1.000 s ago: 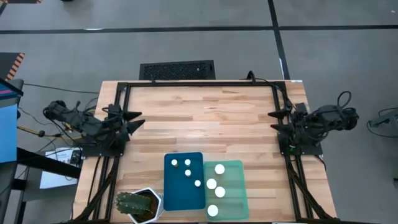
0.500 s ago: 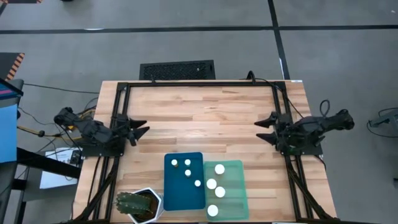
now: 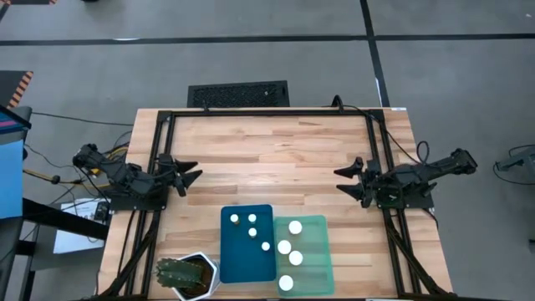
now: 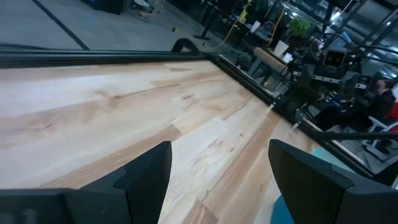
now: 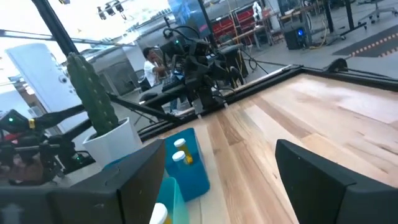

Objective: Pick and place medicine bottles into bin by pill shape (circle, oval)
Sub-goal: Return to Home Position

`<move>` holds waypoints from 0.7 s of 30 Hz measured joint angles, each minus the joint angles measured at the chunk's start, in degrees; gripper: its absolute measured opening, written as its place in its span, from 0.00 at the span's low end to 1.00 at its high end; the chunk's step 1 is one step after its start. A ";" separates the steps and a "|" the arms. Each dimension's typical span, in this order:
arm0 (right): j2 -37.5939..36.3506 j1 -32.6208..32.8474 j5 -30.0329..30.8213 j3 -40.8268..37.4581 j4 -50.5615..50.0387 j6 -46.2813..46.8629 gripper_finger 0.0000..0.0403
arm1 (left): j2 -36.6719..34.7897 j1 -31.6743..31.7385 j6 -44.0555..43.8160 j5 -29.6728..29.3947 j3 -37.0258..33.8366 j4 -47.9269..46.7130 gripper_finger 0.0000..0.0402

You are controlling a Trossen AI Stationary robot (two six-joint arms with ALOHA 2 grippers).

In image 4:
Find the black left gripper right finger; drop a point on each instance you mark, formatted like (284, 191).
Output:
(314, 193)

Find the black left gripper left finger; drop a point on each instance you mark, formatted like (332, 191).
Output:
(133, 196)

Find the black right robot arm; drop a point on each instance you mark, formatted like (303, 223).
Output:
(353, 85)

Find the white card sign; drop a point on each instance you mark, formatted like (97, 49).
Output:
(281, 49)

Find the person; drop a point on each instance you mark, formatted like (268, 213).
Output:
(384, 99)

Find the green leafy plant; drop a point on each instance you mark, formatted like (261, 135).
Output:
(299, 26)

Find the brown cardboard tube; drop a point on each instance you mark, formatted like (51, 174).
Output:
(270, 59)

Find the white chair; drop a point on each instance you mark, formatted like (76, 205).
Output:
(377, 123)

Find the white cup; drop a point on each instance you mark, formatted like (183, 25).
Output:
(255, 26)

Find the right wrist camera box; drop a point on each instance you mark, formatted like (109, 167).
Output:
(334, 58)

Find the black stand post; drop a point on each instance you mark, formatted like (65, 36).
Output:
(206, 25)

